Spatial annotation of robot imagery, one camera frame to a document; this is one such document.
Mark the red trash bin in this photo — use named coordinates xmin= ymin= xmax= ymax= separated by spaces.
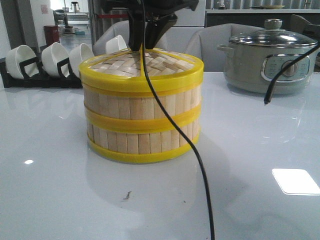
xmin=43 ymin=25 xmax=60 ymax=46

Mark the black right cable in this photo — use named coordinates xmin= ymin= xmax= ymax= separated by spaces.
xmin=138 ymin=0 xmax=216 ymax=240

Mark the white bowl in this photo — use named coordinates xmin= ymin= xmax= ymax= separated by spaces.
xmin=69 ymin=43 xmax=95 ymax=78
xmin=105 ymin=35 xmax=127 ymax=54
xmin=5 ymin=44 xmax=36 ymax=80
xmin=41 ymin=42 xmax=69 ymax=78

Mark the bamboo steamer drawer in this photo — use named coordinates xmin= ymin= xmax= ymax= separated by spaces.
xmin=86 ymin=122 xmax=192 ymax=164
xmin=83 ymin=83 xmax=202 ymax=133

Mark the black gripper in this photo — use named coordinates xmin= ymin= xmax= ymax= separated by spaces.
xmin=100 ymin=0 xmax=199 ymax=52

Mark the black dish rack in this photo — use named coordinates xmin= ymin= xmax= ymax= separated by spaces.
xmin=0 ymin=54 xmax=83 ymax=89

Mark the woven bamboo steamer lid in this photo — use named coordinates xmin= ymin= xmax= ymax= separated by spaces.
xmin=78 ymin=48 xmax=204 ymax=97

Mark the grey-green electric pot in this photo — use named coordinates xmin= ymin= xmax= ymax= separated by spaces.
xmin=217 ymin=42 xmax=318 ymax=95

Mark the glass pot lid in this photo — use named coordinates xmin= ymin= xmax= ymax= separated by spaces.
xmin=229 ymin=18 xmax=318 ymax=48

